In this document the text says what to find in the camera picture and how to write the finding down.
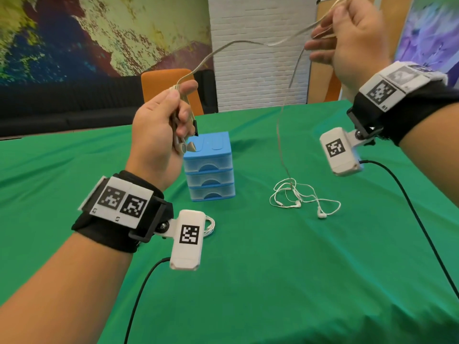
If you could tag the person's left hand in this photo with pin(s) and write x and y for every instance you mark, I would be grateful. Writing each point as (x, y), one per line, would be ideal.
(154, 139)

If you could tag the person's right hand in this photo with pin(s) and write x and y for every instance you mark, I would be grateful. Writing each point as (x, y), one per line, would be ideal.
(362, 42)

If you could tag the blue plastic mini drawer unit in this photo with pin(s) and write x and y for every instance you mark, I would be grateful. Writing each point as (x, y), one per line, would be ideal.
(209, 139)

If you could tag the person's right forearm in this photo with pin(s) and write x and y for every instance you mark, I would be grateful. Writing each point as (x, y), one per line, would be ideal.
(434, 146)

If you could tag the person's left forearm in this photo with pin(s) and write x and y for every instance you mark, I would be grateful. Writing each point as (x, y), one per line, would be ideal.
(64, 293)

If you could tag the tan wooden board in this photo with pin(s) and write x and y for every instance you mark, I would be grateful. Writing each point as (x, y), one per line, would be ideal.
(317, 85)
(396, 28)

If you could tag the white right marker tag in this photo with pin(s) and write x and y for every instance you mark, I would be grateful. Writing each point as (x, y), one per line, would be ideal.
(383, 91)

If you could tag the white marker tag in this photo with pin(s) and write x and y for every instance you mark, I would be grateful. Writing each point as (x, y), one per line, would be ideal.
(118, 202)
(383, 91)

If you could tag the wide orange wooden panel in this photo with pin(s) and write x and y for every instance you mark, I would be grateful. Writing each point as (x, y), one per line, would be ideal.
(157, 85)

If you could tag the purple cloth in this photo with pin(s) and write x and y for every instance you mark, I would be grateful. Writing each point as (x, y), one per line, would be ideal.
(430, 35)

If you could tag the white left marker tag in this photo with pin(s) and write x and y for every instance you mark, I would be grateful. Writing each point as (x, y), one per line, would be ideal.
(118, 202)

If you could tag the black sofa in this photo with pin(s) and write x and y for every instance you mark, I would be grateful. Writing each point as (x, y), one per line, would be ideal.
(53, 107)

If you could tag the green tablecloth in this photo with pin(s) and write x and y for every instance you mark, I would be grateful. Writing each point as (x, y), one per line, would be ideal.
(287, 265)

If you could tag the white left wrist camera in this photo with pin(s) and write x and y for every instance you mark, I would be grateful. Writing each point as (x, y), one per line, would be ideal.
(186, 256)

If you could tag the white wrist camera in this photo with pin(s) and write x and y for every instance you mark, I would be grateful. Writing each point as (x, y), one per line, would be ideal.
(186, 256)
(340, 164)

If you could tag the colourful abstract wall painting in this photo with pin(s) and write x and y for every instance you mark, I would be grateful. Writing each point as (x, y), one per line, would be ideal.
(89, 35)

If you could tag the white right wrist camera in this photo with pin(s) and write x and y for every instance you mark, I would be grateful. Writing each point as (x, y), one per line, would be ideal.
(340, 164)

